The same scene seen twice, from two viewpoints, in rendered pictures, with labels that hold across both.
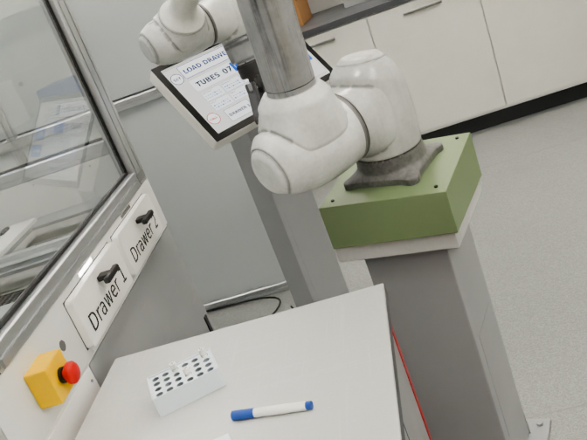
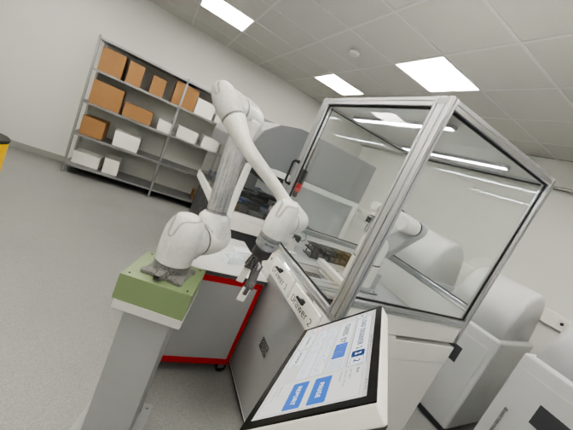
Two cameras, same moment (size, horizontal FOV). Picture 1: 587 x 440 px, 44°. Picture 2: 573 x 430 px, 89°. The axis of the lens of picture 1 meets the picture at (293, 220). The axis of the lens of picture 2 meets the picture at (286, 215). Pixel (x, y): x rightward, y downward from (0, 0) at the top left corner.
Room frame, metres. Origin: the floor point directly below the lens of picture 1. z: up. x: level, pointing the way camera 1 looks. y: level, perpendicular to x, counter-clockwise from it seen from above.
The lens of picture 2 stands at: (2.70, -0.72, 1.53)
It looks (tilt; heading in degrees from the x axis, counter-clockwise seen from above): 10 degrees down; 141
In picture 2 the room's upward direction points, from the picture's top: 24 degrees clockwise
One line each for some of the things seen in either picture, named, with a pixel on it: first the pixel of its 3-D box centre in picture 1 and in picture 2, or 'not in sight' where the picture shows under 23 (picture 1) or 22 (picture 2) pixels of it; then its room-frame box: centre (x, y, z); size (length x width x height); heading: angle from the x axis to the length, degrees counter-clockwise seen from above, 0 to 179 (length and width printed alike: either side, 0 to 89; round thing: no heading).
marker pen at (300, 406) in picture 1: (271, 410); not in sight; (0.98, 0.14, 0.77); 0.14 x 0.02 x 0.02; 68
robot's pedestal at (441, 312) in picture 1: (451, 345); (134, 362); (1.56, -0.25, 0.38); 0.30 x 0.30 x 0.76; 59
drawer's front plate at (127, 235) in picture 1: (139, 232); (303, 306); (1.79, 0.38, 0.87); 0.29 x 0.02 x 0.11; 169
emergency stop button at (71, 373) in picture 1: (69, 373); not in sight; (1.15, 0.46, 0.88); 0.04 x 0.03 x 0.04; 169
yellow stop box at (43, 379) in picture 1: (51, 378); not in sight; (1.15, 0.49, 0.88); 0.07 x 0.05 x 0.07; 169
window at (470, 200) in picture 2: not in sight; (457, 235); (2.09, 0.81, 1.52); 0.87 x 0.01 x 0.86; 79
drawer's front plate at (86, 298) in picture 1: (101, 291); (281, 275); (1.48, 0.44, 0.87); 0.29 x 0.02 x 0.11; 169
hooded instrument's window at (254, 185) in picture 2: not in sight; (263, 184); (-0.13, 1.11, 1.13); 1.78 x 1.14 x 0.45; 169
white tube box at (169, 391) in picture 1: (185, 381); (232, 258); (1.15, 0.28, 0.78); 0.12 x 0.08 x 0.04; 101
